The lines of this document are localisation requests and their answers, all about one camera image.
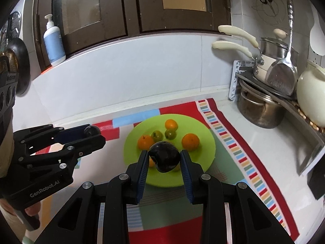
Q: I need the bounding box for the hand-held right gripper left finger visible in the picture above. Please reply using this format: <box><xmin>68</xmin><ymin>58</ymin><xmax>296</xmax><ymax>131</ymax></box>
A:
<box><xmin>33</xmin><ymin>150</ymin><xmax>150</xmax><ymax>244</ymax></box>

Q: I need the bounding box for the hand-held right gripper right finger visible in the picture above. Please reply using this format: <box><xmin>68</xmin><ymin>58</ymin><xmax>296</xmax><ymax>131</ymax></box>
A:
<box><xmin>179</xmin><ymin>150</ymin><xmax>287</xmax><ymax>244</ymax></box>

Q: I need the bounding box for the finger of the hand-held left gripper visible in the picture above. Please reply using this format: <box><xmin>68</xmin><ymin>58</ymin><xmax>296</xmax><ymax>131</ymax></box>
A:
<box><xmin>19</xmin><ymin>134</ymin><xmax>106</xmax><ymax>169</ymax></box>
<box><xmin>13</xmin><ymin>124</ymin><xmax>88</xmax><ymax>156</ymax></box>

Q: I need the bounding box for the dark plum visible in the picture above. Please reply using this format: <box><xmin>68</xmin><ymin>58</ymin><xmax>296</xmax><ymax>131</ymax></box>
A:
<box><xmin>148</xmin><ymin>141</ymin><xmax>180</xmax><ymax>173</ymax></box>
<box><xmin>84</xmin><ymin>125</ymin><xmax>101</xmax><ymax>136</ymax></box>

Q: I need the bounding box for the green plate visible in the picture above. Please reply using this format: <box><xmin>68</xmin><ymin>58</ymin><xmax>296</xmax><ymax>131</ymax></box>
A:
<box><xmin>123</xmin><ymin>114</ymin><xmax>216</xmax><ymax>188</ymax></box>

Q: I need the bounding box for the person's left forearm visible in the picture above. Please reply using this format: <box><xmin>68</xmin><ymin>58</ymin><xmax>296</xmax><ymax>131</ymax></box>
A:
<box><xmin>0</xmin><ymin>130</ymin><xmax>15</xmax><ymax>179</ymax></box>

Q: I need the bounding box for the person's left hand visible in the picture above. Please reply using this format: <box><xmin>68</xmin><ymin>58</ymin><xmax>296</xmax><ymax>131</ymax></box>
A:
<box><xmin>25</xmin><ymin>202</ymin><xmax>42</xmax><ymax>218</ymax></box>

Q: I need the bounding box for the colourful patchwork cloth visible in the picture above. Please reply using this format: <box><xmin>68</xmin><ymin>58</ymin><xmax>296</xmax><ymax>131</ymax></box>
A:
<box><xmin>33</xmin><ymin>98</ymin><xmax>300</xmax><ymax>244</ymax></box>

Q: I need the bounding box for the black hanging pan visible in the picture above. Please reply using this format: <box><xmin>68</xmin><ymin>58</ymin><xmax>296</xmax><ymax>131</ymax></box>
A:
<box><xmin>8</xmin><ymin>38</ymin><xmax>30</xmax><ymax>96</ymax></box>

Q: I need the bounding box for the white and blue pump bottle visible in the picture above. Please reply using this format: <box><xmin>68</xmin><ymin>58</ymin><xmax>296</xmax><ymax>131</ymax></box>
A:
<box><xmin>44</xmin><ymin>14</ymin><xmax>66</xmax><ymax>67</ymax></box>

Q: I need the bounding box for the brass strainer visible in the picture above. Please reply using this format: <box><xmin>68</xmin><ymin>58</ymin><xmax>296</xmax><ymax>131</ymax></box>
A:
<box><xmin>0</xmin><ymin>49</ymin><xmax>18</xmax><ymax>68</ymax></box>

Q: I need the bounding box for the large steel pot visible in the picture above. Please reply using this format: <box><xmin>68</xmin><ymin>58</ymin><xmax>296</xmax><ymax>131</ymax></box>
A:
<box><xmin>237</xmin><ymin>80</ymin><xmax>287</xmax><ymax>129</ymax></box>

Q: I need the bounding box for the metal dish rack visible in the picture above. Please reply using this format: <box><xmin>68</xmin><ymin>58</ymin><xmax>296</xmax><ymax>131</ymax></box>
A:
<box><xmin>235</xmin><ymin>69</ymin><xmax>325</xmax><ymax>176</ymax></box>

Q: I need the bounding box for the wooden bead trivet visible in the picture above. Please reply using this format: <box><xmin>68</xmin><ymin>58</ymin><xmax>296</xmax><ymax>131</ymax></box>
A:
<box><xmin>292</xmin><ymin>102</ymin><xmax>325</xmax><ymax>133</ymax></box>

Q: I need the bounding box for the steel spatula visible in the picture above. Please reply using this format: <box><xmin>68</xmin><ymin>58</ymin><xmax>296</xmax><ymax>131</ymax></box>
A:
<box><xmin>266</xmin><ymin>0</ymin><xmax>298</xmax><ymax>96</ymax></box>

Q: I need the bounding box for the cream ceramic bowl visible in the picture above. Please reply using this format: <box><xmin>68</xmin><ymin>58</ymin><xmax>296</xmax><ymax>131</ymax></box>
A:
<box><xmin>297</xmin><ymin>65</ymin><xmax>325</xmax><ymax>127</ymax></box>

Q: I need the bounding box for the steel pot with lid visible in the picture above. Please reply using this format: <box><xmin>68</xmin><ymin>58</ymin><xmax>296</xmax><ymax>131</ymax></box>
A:
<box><xmin>260</xmin><ymin>28</ymin><xmax>299</xmax><ymax>61</ymax></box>

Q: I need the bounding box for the white rice paddle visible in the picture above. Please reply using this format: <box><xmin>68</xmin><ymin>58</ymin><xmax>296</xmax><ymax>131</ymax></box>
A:
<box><xmin>309</xmin><ymin>13</ymin><xmax>325</xmax><ymax>56</ymax></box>

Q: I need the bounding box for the dark brown window frame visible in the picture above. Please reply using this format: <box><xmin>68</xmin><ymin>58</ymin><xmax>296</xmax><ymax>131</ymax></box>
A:
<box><xmin>33</xmin><ymin>0</ymin><xmax>231</xmax><ymax>66</ymax></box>

